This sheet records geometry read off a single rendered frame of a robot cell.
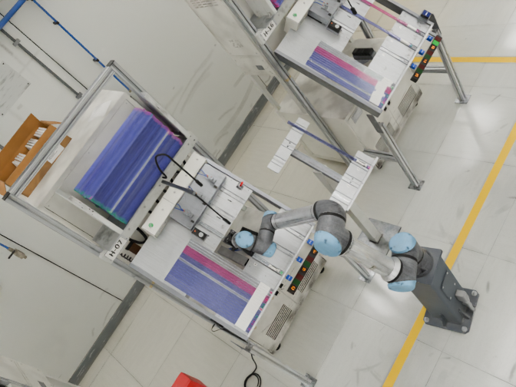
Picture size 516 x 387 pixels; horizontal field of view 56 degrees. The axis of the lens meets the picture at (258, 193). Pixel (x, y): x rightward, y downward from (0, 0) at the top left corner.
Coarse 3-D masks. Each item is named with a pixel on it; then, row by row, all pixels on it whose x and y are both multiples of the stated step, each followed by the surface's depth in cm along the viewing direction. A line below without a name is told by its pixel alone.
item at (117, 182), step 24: (144, 120) 232; (120, 144) 229; (144, 144) 234; (168, 144) 243; (96, 168) 227; (120, 168) 229; (144, 168) 237; (96, 192) 223; (120, 192) 231; (144, 192) 240; (120, 216) 234
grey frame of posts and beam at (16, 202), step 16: (112, 64) 223; (128, 80) 230; (176, 128) 251; (192, 144) 256; (176, 160) 251; (160, 192) 249; (32, 208) 212; (144, 208) 245; (256, 208) 305; (48, 224) 218; (128, 272) 250; (368, 272) 305; (160, 288) 265; (256, 352) 252; (288, 368) 272
